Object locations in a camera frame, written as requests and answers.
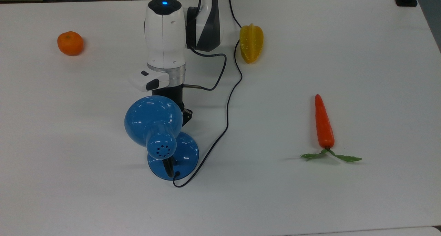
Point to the orange toy tangerine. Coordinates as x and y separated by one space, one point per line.
70 43

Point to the orange toy carrot with leaves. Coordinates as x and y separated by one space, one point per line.
324 125

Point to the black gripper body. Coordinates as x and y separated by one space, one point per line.
168 93

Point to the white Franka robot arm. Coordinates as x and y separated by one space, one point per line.
165 32

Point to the yellow toy starfruit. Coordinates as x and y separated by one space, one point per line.
251 43

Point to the blue gooseneck desk lamp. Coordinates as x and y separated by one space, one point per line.
153 120

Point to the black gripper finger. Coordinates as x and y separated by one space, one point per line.
186 117

